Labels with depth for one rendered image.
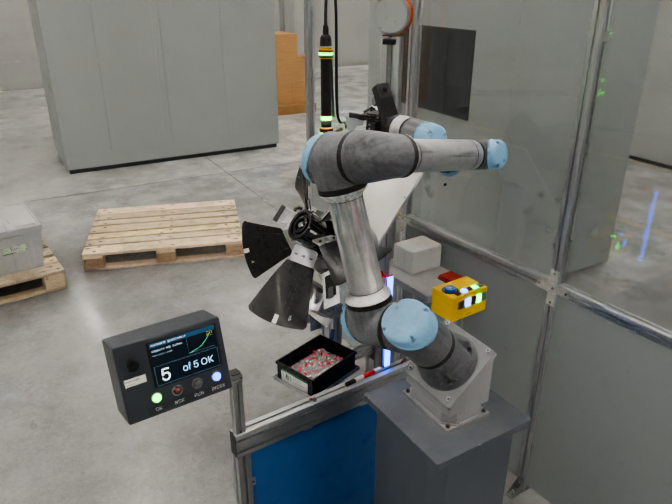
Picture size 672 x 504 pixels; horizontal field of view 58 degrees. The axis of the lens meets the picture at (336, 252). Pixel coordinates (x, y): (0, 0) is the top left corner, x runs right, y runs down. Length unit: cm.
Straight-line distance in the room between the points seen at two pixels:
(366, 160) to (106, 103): 624
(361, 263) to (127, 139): 623
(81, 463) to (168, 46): 528
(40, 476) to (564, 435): 224
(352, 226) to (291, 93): 891
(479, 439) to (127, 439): 202
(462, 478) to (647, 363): 88
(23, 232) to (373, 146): 362
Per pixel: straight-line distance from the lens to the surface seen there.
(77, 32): 728
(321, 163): 134
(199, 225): 519
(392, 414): 160
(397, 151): 129
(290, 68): 1017
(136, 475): 300
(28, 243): 469
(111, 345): 149
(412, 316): 139
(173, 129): 759
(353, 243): 140
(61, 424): 340
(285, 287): 212
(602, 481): 258
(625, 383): 232
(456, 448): 153
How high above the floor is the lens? 201
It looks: 24 degrees down
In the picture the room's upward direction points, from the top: straight up
